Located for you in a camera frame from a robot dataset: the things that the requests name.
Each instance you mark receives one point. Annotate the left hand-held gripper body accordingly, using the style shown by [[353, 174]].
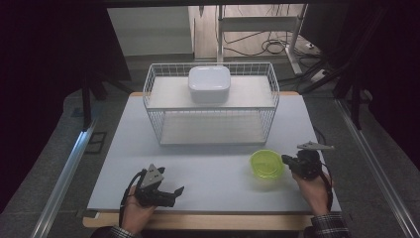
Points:
[[150, 191]]

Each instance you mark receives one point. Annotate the person's right hand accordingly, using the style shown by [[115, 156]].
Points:
[[313, 195]]

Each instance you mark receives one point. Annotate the black stand leg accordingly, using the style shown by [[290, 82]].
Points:
[[356, 105], [86, 105]]

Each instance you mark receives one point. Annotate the aluminium rail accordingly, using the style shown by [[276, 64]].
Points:
[[66, 178], [373, 165]]

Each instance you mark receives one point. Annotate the white desk frame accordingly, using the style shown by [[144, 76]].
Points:
[[257, 23]]

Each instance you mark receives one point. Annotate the white square bowl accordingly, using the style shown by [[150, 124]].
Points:
[[209, 82]]

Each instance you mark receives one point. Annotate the white power strip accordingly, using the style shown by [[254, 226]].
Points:
[[319, 76]]

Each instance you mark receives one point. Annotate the yellow-green translucent bowl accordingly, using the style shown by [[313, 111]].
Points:
[[266, 164]]

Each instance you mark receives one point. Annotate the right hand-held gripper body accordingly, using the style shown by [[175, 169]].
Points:
[[308, 165]]

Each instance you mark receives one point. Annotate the person's left plaid sleeve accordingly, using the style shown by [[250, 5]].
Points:
[[119, 233]]

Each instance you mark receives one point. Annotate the person's left hand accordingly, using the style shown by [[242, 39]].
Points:
[[137, 216]]

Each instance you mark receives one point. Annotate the white cabinet panel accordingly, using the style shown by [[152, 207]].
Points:
[[150, 31]]

